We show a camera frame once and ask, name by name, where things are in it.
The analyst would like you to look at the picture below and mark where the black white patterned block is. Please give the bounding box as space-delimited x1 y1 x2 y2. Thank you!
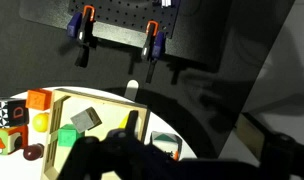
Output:
0 98 29 128

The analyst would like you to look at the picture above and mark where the yellow cube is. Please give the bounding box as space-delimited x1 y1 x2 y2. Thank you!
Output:
119 115 129 129

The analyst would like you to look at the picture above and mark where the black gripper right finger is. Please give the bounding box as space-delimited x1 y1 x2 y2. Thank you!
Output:
106 110 138 144

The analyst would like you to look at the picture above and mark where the green cube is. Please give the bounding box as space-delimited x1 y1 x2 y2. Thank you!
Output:
58 124 84 147

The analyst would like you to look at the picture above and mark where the left blue orange clamp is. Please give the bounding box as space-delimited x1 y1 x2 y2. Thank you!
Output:
67 5 97 68

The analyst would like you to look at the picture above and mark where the green white patterned block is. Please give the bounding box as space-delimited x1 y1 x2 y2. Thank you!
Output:
150 131 182 161

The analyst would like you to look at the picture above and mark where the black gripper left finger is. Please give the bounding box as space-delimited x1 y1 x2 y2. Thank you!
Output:
57 136 102 180

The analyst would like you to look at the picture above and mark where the orange cube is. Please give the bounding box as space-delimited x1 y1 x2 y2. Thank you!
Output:
25 88 52 111

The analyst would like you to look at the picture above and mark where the wooden tray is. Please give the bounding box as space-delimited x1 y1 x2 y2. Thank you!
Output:
41 88 149 180

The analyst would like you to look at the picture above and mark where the yellow ball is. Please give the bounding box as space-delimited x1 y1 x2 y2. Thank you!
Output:
32 113 49 132

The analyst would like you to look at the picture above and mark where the dark red ball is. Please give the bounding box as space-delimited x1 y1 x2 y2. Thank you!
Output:
23 143 44 161

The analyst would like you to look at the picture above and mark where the black perforated breadboard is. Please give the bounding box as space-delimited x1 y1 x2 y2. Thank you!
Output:
68 0 181 39

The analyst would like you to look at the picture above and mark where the grey cube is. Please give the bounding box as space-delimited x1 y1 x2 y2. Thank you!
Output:
70 107 102 133

